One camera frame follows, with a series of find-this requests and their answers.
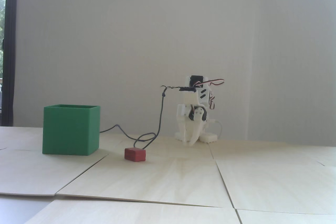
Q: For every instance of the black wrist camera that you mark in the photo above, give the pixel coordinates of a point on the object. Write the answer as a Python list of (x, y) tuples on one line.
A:
[(187, 89)]

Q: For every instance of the black window frame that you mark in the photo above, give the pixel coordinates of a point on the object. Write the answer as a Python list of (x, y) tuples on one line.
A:
[(11, 50)]

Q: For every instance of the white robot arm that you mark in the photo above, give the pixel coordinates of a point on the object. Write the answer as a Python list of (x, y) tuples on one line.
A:
[(210, 136)]

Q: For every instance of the white board panel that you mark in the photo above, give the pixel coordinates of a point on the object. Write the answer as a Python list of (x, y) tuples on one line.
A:
[(131, 37)]

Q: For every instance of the green box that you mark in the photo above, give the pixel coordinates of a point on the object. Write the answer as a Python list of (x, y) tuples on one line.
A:
[(68, 132)]

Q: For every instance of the red block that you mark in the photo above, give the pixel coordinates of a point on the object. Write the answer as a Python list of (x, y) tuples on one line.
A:
[(134, 154)]

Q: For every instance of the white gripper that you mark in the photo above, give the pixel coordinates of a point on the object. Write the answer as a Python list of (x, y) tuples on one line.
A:
[(187, 124)]

